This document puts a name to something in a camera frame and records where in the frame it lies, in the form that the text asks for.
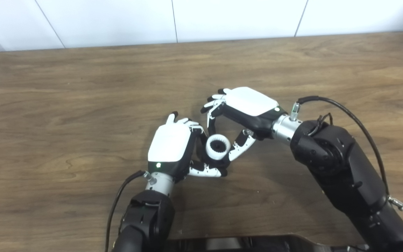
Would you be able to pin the black robot torso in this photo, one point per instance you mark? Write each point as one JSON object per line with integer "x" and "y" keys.
{"x": 257, "y": 245}

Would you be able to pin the round black plastic part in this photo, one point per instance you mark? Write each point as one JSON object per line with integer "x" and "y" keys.
{"x": 219, "y": 163}

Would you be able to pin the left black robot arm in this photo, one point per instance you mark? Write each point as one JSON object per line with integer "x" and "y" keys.
{"x": 149, "y": 224}

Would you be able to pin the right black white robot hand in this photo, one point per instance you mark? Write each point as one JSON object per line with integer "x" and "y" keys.
{"x": 250, "y": 101}

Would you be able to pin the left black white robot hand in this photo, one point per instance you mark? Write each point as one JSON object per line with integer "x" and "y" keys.
{"x": 170, "y": 143}

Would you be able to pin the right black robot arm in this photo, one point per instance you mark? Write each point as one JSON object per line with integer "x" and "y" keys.
{"x": 345, "y": 171}

